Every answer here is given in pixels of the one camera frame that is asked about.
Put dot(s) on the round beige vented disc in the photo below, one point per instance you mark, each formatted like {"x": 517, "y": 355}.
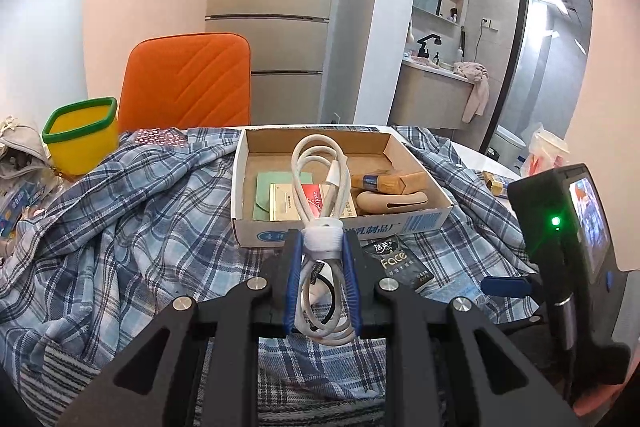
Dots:
{"x": 390, "y": 202}

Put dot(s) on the cardboard box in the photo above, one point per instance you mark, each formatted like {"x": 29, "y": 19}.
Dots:
{"x": 260, "y": 147}

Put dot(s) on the white toilet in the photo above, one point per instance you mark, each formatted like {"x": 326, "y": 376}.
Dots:
{"x": 507, "y": 142}

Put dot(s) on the black faucet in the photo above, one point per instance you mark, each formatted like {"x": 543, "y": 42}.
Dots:
{"x": 427, "y": 42}

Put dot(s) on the black hanging hair tool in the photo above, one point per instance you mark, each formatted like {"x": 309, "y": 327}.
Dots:
{"x": 463, "y": 44}

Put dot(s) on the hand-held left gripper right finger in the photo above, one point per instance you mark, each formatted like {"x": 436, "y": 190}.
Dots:
{"x": 353, "y": 277}

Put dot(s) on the pink towel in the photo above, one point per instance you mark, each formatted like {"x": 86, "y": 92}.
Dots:
{"x": 475, "y": 92}

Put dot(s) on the grey striped cloth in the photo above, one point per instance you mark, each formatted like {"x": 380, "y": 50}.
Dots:
{"x": 70, "y": 357}

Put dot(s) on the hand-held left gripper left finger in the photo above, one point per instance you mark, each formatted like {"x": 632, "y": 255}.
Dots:
{"x": 295, "y": 277}

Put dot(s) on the blue printed packet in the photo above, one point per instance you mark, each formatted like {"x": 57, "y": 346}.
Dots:
{"x": 12, "y": 207}

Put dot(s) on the pink hanging cloth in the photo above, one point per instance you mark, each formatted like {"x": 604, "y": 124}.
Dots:
{"x": 410, "y": 32}

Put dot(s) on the white wall outlet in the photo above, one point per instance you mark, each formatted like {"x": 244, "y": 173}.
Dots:
{"x": 486, "y": 24}

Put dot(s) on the pink sequined fabric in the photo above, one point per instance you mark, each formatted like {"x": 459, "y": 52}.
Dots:
{"x": 160, "y": 137}

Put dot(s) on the yellow bin with green rim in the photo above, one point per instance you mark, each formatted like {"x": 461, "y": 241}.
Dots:
{"x": 82, "y": 147}

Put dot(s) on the blue-green packet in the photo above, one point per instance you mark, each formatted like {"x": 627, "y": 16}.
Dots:
{"x": 264, "y": 202}

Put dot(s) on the beige vanity cabinet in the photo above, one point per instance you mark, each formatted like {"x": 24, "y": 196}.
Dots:
{"x": 430, "y": 97}

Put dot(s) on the black door frame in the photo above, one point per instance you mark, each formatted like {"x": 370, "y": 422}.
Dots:
{"x": 520, "y": 32}

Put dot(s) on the blue plaid shirt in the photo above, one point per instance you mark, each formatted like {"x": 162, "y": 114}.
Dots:
{"x": 150, "y": 232}

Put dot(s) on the tan bar blue band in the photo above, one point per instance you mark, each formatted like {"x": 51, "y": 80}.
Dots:
{"x": 395, "y": 183}

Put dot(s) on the gold cigarette pack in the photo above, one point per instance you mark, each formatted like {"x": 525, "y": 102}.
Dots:
{"x": 285, "y": 204}

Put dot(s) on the orange padded chair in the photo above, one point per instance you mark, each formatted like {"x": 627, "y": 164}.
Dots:
{"x": 185, "y": 82}

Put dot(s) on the black tissue packet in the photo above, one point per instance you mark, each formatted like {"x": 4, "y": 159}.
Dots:
{"x": 400, "y": 264}

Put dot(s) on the plastic snack bag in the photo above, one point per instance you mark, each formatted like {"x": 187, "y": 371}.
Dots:
{"x": 545, "y": 147}

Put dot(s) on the red cigarette pack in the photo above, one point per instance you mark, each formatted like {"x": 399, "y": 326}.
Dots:
{"x": 316, "y": 194}

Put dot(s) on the gold wrapped packet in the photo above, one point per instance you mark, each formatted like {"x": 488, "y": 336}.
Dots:
{"x": 495, "y": 184}

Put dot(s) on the beige canvas bag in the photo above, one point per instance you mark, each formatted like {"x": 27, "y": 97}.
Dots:
{"x": 20, "y": 144}

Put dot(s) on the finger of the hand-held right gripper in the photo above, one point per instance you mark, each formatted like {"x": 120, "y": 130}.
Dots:
{"x": 505, "y": 285}

